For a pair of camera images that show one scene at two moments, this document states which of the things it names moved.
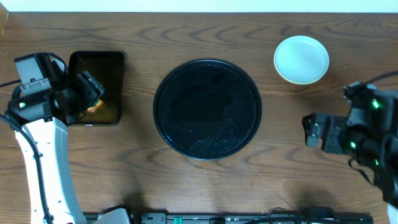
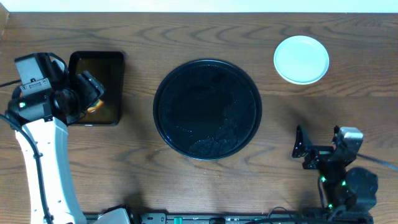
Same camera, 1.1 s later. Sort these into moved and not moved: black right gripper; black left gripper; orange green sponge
Moved: black right gripper
Not moved: black left gripper; orange green sponge
